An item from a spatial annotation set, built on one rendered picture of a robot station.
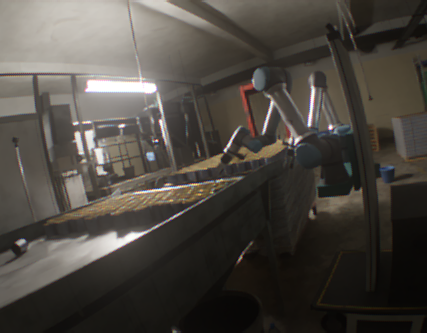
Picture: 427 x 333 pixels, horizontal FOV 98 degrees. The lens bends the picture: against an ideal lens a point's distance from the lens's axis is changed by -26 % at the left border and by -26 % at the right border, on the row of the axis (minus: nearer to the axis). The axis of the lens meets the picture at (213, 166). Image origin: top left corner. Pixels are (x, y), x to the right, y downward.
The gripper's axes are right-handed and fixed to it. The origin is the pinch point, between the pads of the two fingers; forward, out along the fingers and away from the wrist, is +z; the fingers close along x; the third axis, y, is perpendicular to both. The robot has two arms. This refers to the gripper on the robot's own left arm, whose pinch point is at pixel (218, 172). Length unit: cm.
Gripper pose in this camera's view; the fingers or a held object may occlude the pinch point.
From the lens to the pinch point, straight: 152.1
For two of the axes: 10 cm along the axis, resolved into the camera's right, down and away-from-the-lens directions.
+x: -2.2, 1.4, -9.6
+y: -8.4, -5.3, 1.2
